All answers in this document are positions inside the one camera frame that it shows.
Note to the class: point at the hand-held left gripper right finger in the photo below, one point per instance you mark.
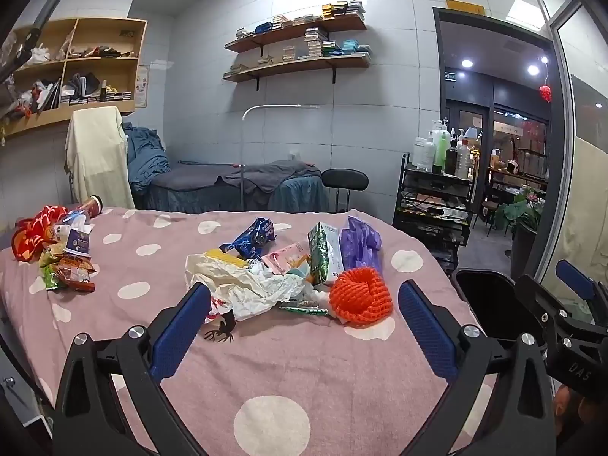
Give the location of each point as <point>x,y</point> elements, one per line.
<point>425,327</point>

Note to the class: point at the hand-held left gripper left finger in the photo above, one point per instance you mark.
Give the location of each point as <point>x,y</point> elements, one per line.
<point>183,327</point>

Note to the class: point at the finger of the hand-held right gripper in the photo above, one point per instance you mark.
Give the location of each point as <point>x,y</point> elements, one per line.
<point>541,304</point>
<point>574,278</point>

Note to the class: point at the black trash bin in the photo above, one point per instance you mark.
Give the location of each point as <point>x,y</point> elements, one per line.
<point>484,304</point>

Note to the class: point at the orange foam fruit net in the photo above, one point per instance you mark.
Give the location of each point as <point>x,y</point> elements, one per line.
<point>361,297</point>

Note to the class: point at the white plastic bag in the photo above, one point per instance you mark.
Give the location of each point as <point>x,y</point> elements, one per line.
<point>247,289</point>

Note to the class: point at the purple plastic packet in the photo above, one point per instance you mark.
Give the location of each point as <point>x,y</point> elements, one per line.
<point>361,244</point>

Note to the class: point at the person's right hand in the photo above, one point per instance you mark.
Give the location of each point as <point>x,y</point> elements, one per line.
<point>567,408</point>

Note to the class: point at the yellow wrapper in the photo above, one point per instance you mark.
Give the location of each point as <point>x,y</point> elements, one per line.
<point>228,257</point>

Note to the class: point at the potted green plant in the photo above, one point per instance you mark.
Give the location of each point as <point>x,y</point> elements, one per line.
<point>520,209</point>

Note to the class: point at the pink polka dot blanket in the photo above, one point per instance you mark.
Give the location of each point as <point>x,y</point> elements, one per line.
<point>285,365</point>

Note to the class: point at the blue cookie wrapper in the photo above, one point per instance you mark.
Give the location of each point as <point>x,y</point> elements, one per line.
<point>251,240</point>

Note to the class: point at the green wrapper strip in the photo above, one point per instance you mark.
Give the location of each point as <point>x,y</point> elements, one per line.
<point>304,309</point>

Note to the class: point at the pink snack packet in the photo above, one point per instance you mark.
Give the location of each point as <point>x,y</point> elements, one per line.
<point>285,256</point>

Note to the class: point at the green white carton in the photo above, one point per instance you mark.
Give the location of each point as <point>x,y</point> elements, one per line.
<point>325,251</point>

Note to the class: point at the pile of snack wrappers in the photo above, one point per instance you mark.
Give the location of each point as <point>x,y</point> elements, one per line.
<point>66,273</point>

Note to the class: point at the black cart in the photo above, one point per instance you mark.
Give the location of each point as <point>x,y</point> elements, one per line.
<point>427,185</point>

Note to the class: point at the massage bed with blue skirt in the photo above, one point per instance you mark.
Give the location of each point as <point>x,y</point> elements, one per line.
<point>190,185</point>

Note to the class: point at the black stool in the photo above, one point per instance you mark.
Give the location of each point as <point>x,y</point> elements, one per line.
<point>344,179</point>

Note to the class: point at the blue bedding pile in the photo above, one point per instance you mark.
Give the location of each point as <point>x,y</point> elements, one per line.
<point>145,156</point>

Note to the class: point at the red patterned bag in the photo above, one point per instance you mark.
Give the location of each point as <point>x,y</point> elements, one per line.
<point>33,232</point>

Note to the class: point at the grey blanket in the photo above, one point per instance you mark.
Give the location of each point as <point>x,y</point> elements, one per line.
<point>270,173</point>

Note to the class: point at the group of bottles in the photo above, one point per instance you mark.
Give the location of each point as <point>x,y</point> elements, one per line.
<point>444,147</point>

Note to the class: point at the red hanging ornament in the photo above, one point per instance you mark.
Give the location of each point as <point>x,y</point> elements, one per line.
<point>545,92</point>

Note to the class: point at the cream towel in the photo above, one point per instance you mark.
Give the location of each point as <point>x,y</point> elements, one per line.
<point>95,152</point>

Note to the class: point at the white floor lamp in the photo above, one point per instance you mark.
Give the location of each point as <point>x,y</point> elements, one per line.
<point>251,108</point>

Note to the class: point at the wooden cubby shelf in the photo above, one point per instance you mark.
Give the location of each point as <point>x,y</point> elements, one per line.
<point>102,59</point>

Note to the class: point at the yellow sign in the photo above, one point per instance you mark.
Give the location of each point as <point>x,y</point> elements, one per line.
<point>465,7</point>

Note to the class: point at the row of small boxes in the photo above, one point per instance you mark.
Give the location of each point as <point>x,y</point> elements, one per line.
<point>332,9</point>

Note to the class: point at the wall notice sheet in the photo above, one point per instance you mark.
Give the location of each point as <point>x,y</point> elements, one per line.
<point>141,85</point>

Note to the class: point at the wall shelves with boxes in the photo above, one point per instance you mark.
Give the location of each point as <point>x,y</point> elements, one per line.
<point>316,42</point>

